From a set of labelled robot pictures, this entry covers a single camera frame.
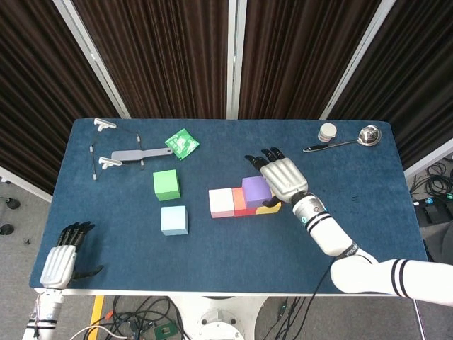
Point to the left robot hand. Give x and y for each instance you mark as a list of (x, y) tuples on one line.
[(58, 265)]

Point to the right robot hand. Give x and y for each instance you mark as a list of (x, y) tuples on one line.
[(283, 177)]

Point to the purple cube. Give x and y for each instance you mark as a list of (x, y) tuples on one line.
[(255, 191)]

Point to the yellow cube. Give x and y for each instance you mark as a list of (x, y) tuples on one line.
[(270, 210)]

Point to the red cube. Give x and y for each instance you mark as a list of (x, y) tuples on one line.
[(238, 202)]

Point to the light blue cube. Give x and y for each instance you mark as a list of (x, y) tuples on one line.
[(173, 219)]

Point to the green cube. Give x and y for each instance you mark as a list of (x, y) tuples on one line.
[(165, 184)]

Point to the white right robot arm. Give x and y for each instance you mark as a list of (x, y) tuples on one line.
[(329, 233)]

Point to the pink cube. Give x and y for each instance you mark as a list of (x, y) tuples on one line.
[(221, 202)]

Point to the yellow floor tape strip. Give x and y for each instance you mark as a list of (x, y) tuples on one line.
[(97, 313)]

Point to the white medicine jar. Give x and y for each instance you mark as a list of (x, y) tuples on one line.
[(326, 131)]

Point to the black chair caster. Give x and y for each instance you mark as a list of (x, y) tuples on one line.
[(6, 230), (12, 203)]

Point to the small orange object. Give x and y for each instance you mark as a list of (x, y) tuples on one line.
[(109, 314)]

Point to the blue velvet table cloth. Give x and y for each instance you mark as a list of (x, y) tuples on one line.
[(212, 255)]

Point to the green sachet packet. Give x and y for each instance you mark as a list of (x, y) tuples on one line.
[(181, 143)]

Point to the brown folding screen panel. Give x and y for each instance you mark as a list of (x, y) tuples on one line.
[(159, 53), (35, 88), (417, 88), (301, 53)]

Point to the green circuit board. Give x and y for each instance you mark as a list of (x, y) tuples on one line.
[(164, 333)]

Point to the black power strip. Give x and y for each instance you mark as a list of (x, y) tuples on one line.
[(426, 210)]

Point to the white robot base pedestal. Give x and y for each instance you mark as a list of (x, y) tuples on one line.
[(216, 318)]

